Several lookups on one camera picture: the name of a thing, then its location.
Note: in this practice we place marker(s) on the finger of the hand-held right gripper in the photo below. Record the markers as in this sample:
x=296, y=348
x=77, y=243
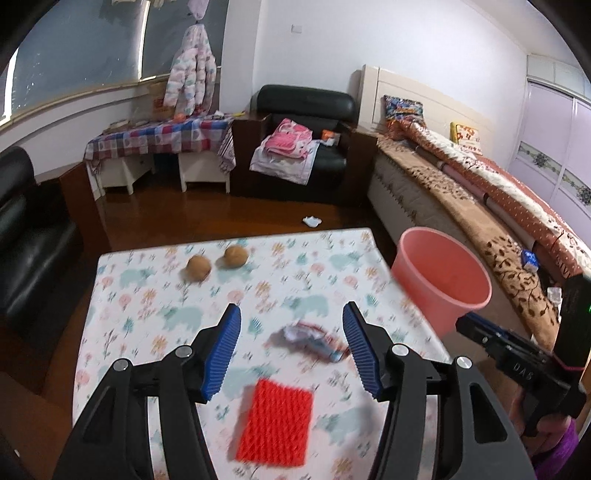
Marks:
x=485, y=332

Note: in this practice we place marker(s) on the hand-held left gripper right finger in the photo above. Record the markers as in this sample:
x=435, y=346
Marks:
x=362, y=357

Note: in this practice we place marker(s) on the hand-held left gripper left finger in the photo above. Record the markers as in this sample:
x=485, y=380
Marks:
x=224, y=355

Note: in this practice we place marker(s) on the maroon blue wrapper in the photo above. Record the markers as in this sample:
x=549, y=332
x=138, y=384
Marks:
x=314, y=340

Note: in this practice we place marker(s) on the red foam fruit net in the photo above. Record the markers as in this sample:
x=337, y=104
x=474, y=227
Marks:
x=274, y=422

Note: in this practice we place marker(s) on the pink plastic bucket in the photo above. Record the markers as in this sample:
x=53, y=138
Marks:
x=415, y=272

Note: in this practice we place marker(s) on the person's right forearm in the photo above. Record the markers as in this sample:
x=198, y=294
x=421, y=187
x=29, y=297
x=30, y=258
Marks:
x=561, y=454

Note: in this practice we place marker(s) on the person's right hand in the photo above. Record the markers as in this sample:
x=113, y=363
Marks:
x=551, y=431

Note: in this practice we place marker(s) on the blue white packet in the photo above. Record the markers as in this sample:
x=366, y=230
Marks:
x=530, y=259

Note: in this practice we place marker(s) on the brown walnut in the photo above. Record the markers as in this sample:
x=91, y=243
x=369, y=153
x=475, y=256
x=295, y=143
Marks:
x=236, y=256
x=198, y=267

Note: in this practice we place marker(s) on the bed with patterned quilts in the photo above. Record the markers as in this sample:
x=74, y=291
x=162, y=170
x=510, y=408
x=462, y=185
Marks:
x=461, y=198

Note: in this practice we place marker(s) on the orange dotted quilt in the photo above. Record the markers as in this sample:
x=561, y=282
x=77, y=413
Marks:
x=508, y=194

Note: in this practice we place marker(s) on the crumpled white tissue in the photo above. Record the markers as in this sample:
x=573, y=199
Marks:
x=312, y=221

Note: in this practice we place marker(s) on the bed mattress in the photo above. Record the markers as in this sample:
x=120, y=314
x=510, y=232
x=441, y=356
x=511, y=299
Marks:
x=397, y=198

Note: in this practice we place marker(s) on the white low cabinet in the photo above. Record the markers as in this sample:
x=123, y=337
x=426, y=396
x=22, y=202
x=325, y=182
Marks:
x=124, y=173
x=203, y=170

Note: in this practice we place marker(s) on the white cloth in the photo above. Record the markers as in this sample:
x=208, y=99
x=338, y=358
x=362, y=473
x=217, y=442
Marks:
x=281, y=168

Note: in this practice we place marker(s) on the yellow patterned pillow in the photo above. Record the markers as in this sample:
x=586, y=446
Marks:
x=466, y=137

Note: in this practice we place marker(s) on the lilac wardrobe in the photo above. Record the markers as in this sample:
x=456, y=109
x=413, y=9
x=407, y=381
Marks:
x=558, y=138

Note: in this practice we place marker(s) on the black leather sofa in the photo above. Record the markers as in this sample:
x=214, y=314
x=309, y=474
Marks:
x=32, y=249

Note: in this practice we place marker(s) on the small orange box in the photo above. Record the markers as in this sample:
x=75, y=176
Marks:
x=330, y=137

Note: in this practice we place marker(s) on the pink clothing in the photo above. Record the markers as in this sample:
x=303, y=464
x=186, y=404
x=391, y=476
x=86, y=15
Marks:
x=288, y=138

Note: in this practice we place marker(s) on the plaid tablecloth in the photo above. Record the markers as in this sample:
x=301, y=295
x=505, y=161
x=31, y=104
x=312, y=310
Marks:
x=157, y=138

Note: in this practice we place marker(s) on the colourful patterned pillow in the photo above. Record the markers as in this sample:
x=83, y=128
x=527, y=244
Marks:
x=404, y=113

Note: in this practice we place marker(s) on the cream bed headboard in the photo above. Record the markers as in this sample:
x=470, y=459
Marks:
x=415, y=85

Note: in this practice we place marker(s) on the black leather armchair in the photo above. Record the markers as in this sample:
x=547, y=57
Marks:
x=304, y=104

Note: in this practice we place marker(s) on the cardboard box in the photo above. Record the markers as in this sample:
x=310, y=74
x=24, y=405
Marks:
x=159, y=99

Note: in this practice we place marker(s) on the pastel puffy jacket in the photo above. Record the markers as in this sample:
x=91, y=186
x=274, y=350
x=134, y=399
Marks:
x=191, y=64

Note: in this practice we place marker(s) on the dark window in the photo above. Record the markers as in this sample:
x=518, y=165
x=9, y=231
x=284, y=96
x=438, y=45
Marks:
x=83, y=46

